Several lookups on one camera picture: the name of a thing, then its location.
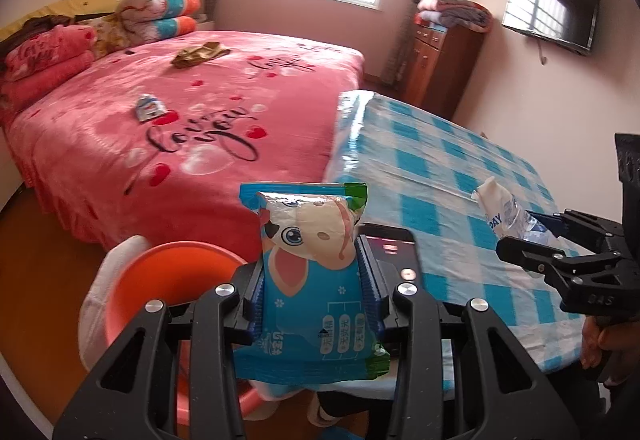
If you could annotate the person's right hand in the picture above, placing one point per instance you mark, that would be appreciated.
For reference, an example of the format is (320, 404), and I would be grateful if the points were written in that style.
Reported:
(591, 345)

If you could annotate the black smartphone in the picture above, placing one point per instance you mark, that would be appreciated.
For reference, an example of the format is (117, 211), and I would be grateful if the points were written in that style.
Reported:
(395, 250)

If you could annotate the brown cloth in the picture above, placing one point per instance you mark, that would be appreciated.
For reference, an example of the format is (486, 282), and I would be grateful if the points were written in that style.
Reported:
(200, 54)

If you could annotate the pink printed pillow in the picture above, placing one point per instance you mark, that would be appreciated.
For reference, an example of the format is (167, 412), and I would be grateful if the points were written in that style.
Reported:
(45, 50)

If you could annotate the wall-mounted black television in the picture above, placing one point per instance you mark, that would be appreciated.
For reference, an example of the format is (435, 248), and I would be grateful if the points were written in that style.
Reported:
(550, 5)

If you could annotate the brown wooden cabinet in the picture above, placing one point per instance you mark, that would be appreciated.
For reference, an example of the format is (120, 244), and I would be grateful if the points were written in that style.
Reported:
(440, 70)

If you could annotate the folded blankets on cabinet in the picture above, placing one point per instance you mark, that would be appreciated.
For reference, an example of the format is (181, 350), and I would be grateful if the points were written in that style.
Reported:
(455, 12)

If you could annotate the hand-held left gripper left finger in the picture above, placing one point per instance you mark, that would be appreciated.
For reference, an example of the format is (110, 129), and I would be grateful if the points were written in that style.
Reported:
(257, 300)

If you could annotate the blue cartoon snack packet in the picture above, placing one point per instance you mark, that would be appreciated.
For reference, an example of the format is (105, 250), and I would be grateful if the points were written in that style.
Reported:
(305, 310)

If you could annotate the white plastic bag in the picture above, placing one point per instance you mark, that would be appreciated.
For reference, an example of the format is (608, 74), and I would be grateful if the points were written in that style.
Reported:
(100, 300)

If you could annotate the folded pink blanket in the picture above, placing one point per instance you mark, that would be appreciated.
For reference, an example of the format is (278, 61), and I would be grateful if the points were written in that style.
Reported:
(45, 80)

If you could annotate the white milk pouch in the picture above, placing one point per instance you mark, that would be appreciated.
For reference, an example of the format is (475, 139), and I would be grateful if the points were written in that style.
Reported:
(500, 210)

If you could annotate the orange plastic basin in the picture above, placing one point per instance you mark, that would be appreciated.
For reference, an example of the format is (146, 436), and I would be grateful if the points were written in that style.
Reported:
(175, 270)

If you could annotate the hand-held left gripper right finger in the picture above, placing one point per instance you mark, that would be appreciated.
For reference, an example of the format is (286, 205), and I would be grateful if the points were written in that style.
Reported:
(367, 285)

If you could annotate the yellow floral pillow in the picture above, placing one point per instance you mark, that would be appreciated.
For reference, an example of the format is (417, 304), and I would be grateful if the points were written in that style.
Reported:
(112, 35)

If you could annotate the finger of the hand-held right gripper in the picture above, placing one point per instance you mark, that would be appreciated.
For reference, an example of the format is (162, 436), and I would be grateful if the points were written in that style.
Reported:
(585, 227)
(550, 262)

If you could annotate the small blue white packet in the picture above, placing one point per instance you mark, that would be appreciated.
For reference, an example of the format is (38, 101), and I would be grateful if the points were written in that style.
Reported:
(150, 107)

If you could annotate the blue white checkered tablecloth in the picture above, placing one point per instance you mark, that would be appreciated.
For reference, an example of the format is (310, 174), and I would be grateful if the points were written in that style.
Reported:
(435, 155)

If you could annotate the rolled pillow with orange end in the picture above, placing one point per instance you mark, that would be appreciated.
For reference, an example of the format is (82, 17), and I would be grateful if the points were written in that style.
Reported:
(165, 4)
(175, 27)

